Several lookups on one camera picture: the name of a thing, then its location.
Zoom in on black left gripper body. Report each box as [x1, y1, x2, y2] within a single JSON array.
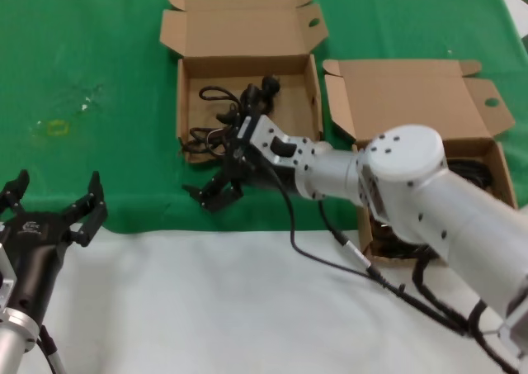
[[0, 211, 72, 322]]

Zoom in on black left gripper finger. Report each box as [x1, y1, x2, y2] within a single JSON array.
[[0, 168, 31, 219], [61, 170, 110, 249]]

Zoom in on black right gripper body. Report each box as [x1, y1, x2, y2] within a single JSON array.
[[224, 142, 299, 198]]

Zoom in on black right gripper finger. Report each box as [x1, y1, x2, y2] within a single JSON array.
[[181, 171, 233, 204], [203, 181, 245, 214]]

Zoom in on black power cable with plugs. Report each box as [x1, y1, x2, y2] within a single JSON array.
[[187, 73, 282, 157]]

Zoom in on cardboard box with torn rim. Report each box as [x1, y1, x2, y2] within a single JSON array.
[[158, 0, 330, 167]]

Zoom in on cardboard box with clean rim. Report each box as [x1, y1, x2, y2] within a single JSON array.
[[321, 58, 519, 268]]

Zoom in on green table cloth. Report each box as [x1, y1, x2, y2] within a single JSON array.
[[0, 0, 528, 237]]

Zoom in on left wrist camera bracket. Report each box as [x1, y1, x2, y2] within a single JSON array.
[[0, 241, 17, 307]]

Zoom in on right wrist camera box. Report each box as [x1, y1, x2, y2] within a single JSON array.
[[237, 115, 319, 173]]

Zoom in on thin black camera cable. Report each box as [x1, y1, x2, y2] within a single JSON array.
[[262, 162, 475, 338]]

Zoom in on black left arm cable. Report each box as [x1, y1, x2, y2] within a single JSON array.
[[35, 324, 67, 374]]

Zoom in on black cable with silver connector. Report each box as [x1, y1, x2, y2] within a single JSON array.
[[318, 199, 521, 374]]

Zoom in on tangled black power cables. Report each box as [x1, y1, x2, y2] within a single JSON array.
[[365, 157, 497, 264]]

